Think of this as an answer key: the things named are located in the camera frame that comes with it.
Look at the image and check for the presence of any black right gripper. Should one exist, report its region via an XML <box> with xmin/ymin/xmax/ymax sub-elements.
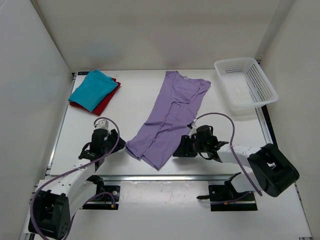
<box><xmin>173</xmin><ymin>135</ymin><xmax>208</xmax><ymax>158</ymax></box>

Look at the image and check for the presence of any red t shirt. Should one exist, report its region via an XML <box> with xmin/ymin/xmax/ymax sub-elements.
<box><xmin>69</xmin><ymin>77</ymin><xmax>121</xmax><ymax>116</ymax></box>

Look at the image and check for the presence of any lilac t shirt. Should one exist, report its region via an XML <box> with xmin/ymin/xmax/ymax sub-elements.
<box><xmin>125</xmin><ymin>71</ymin><xmax>211</xmax><ymax>171</ymax></box>

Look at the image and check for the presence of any teal t shirt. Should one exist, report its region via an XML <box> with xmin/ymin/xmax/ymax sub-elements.
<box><xmin>68</xmin><ymin>69</ymin><xmax>118</xmax><ymax>112</ymax></box>

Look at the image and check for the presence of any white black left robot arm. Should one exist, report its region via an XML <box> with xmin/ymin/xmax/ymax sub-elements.
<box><xmin>28</xmin><ymin>127</ymin><xmax>125</xmax><ymax>240</ymax></box>

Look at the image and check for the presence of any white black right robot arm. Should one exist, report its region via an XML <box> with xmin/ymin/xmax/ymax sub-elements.
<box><xmin>173</xmin><ymin>125</ymin><xmax>300</xmax><ymax>200</ymax></box>

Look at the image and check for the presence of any blue label sticker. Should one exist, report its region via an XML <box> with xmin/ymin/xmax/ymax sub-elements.
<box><xmin>77</xmin><ymin>71</ymin><xmax>90</xmax><ymax>76</ymax></box>

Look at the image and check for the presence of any white plastic basket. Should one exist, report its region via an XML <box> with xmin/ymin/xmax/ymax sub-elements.
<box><xmin>214</xmin><ymin>57</ymin><xmax>279</xmax><ymax>115</ymax></box>

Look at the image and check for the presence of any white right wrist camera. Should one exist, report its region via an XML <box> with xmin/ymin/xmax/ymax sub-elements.
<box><xmin>187</xmin><ymin>120</ymin><xmax>197</xmax><ymax>136</ymax></box>

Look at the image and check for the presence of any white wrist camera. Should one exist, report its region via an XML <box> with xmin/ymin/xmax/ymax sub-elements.
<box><xmin>187</xmin><ymin>120</ymin><xmax>197</xmax><ymax>136</ymax></box>
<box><xmin>93</xmin><ymin>119</ymin><xmax>109</xmax><ymax>131</ymax></box>

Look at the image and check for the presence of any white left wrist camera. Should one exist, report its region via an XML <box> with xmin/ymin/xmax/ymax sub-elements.
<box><xmin>93</xmin><ymin>119</ymin><xmax>109</xmax><ymax>131</ymax></box>

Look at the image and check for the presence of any aluminium table rail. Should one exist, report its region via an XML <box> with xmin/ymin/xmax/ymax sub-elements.
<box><xmin>101</xmin><ymin>174</ymin><xmax>232</xmax><ymax>182</ymax></box>

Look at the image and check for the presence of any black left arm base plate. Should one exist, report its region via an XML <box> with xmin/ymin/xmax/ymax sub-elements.
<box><xmin>81</xmin><ymin>181</ymin><xmax>121</xmax><ymax>211</ymax></box>

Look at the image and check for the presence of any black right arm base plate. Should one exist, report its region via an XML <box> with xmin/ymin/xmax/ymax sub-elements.
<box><xmin>196</xmin><ymin>181</ymin><xmax>258</xmax><ymax>212</ymax></box>

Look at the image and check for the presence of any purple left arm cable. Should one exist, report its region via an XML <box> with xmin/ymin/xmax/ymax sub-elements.
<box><xmin>29</xmin><ymin>119</ymin><xmax>120</xmax><ymax>238</ymax></box>

